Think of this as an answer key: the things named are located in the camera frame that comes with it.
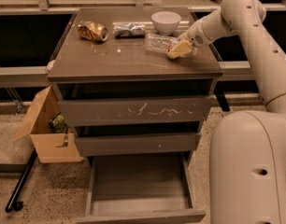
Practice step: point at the black metal floor bar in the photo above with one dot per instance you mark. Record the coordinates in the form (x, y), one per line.
(14, 204)

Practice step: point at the grey middle drawer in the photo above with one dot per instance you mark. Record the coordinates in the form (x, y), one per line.
(137, 144)

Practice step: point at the green snack bag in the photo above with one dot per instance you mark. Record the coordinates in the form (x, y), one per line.
(58, 125)

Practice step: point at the open cardboard box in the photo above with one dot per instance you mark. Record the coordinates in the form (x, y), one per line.
(50, 147)

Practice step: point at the grey top drawer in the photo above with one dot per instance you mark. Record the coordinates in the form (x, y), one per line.
(104, 112)

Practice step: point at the clear plastic water bottle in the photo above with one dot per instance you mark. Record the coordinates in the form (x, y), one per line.
(161, 43)

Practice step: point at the grey metal railing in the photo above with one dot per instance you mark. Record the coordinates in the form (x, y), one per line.
(39, 76)

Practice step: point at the grey open bottom drawer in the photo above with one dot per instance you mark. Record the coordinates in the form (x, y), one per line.
(140, 189)

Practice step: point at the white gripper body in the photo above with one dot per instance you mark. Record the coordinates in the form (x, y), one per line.
(195, 36)

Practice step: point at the crushed gold soda can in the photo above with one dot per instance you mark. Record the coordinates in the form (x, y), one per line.
(93, 31)

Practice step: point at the crumpled silver blue snack bag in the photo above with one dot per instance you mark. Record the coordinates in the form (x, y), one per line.
(128, 29)

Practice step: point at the grey drawer cabinet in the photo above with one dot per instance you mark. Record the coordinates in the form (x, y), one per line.
(76, 50)

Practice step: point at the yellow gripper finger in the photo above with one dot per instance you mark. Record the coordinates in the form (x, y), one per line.
(182, 48)

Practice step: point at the white bowl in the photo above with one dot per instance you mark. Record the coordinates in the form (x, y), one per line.
(165, 22)

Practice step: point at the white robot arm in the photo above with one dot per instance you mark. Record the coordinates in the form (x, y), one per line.
(247, 159)

